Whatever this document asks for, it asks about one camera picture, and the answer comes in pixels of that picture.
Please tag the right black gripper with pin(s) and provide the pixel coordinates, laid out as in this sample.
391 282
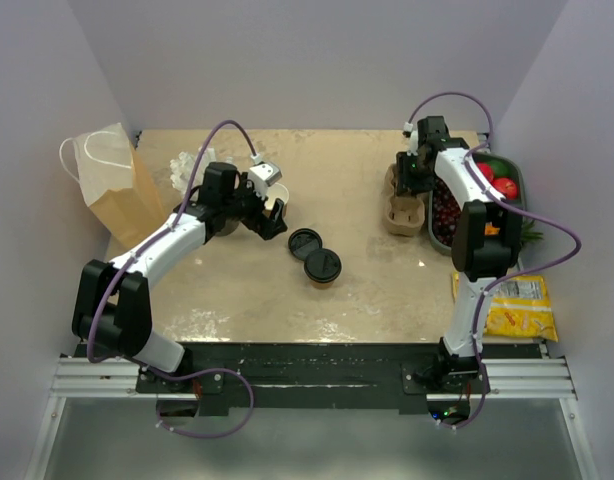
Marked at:
406 180

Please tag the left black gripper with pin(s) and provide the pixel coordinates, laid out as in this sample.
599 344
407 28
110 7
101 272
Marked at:
265 227

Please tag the brown paper coffee cup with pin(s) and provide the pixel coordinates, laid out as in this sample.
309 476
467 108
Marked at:
277 192

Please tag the brown paper bag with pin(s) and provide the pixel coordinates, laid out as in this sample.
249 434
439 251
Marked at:
116 185

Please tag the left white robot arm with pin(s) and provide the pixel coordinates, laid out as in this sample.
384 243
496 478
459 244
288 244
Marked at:
113 306

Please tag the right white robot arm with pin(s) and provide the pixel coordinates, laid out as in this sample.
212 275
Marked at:
485 245

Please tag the cardboard cup carrier tray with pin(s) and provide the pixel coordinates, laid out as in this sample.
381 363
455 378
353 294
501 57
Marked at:
401 215

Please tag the dark red grapes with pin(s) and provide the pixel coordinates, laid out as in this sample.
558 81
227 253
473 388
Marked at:
445 213

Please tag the red apple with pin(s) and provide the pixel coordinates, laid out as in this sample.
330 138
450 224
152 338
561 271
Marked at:
507 187
486 171

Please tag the grey fruit tray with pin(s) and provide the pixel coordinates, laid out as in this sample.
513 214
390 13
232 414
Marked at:
481 156

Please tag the green lime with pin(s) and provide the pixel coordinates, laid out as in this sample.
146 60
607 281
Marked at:
500 168

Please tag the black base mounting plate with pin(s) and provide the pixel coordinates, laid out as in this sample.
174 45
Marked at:
220 377

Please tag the yellow snack packet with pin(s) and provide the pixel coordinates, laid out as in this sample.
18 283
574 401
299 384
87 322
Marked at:
517 308

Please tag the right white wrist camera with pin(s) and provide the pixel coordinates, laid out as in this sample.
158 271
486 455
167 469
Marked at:
410 132

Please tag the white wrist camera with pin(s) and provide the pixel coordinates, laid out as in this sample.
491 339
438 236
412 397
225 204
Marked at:
264 174
410 132

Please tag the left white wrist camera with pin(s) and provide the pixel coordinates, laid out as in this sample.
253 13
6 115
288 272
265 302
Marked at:
264 174

